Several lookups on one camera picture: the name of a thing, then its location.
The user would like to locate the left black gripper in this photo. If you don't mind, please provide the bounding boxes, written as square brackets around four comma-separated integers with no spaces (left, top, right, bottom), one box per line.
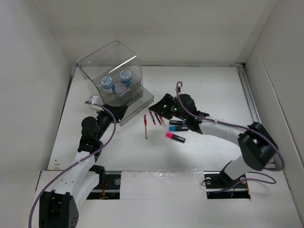
[95,104,127,140]

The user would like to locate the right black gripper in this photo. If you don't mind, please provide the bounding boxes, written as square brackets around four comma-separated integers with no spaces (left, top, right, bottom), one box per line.
[150,94,189,122]

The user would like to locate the purple highlighter marker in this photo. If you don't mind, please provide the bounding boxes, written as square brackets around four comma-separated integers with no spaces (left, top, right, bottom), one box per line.
[169,120,187,126]

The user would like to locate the clear jar purple contents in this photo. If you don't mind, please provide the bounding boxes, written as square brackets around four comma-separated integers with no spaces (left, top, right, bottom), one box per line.
[114,83,126,95]

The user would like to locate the blue highlighter marker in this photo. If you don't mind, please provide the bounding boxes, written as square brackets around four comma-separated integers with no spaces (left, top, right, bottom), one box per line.
[169,126,189,132]

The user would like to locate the pink highlighter marker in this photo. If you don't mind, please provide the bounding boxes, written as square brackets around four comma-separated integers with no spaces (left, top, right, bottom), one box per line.
[166,132,186,143]

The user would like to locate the blue tape jar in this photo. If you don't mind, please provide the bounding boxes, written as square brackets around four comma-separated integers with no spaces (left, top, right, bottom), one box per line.
[119,69,132,87]
[101,76,114,94]

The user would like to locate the clear acrylic drawer organizer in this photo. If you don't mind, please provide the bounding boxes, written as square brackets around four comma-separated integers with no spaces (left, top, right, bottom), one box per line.
[76,40,154,125]

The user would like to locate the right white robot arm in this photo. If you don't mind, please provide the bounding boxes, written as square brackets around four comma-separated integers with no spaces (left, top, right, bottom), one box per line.
[149,94,278,187]

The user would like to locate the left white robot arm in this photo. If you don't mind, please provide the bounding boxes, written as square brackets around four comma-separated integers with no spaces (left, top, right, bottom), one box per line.
[37,104,128,228]

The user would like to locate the red pen middle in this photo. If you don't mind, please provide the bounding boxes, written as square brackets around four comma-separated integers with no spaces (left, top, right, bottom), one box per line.
[149,110,156,125]

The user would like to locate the red pen white cap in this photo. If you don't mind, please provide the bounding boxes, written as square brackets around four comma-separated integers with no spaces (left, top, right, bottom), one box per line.
[152,111,166,128]

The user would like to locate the red pen right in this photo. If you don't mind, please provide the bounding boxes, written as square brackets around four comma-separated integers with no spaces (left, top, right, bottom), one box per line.
[154,113,162,126]

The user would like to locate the red pen lying apart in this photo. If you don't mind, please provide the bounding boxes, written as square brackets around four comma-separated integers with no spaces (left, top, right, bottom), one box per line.
[143,114,148,139]

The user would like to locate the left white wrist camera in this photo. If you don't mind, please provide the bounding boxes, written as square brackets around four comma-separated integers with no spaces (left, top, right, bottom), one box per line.
[87,95,101,110]

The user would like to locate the right aluminium rail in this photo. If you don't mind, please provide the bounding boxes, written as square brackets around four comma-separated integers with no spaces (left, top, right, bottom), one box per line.
[230,63,261,122]

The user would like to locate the aluminium rail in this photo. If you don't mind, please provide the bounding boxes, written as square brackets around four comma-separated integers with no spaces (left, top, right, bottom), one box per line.
[89,170,237,200]
[230,63,261,122]

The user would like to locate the front aluminium rail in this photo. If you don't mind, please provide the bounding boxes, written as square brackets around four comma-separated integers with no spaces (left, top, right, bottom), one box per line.
[89,170,237,200]

